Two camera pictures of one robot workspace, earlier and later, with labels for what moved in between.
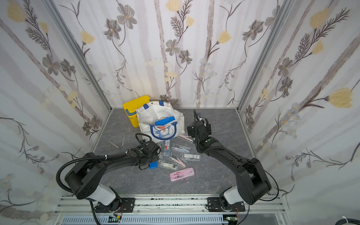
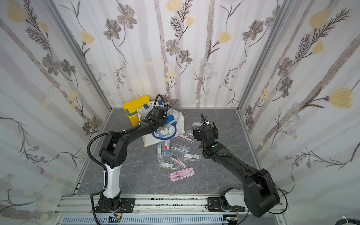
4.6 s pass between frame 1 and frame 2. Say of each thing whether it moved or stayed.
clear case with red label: stayed
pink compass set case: stayed
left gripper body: moved
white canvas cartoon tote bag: stayed
